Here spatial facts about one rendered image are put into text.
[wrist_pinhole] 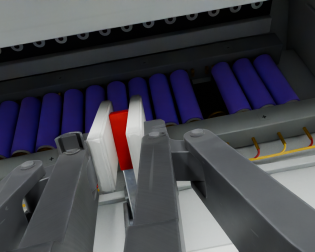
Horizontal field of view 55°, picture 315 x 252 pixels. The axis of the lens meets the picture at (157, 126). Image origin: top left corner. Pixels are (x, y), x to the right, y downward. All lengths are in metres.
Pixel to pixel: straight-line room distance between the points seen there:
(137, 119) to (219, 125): 0.10
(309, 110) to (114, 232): 0.17
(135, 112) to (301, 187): 0.14
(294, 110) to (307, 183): 0.05
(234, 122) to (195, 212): 0.07
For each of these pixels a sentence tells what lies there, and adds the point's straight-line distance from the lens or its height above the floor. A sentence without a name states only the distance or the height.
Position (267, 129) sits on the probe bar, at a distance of 0.24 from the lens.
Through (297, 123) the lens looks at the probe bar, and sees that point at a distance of 0.25.
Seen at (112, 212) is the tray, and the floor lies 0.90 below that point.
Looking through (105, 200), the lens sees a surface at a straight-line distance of 0.23.
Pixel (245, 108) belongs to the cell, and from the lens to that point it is 0.26.
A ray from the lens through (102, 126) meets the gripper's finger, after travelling 0.15.
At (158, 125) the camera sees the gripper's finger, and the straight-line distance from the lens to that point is 0.16.
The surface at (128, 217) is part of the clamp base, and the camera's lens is 0.20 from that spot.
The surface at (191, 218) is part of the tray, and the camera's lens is 0.22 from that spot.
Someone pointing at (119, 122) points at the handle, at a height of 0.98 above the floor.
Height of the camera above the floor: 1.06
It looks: 29 degrees down
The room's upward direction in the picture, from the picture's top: 10 degrees counter-clockwise
